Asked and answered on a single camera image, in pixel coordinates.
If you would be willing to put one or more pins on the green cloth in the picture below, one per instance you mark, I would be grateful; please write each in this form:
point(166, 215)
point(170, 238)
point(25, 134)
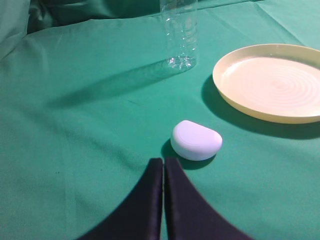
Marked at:
point(86, 100)

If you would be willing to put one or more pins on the white rounded plastic case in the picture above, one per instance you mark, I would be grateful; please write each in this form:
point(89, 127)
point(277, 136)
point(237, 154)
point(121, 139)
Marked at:
point(195, 142)

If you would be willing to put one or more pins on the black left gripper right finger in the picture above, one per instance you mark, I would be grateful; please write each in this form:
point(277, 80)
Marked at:
point(188, 215)

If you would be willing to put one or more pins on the clear empty plastic bottle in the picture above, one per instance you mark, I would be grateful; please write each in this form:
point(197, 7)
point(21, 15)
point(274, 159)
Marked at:
point(179, 19)

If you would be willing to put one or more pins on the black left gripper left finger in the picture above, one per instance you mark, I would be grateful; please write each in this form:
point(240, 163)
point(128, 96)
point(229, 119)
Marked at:
point(139, 216)

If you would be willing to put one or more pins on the pale yellow plastic plate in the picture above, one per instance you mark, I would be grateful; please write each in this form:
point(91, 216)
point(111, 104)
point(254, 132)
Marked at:
point(278, 83)

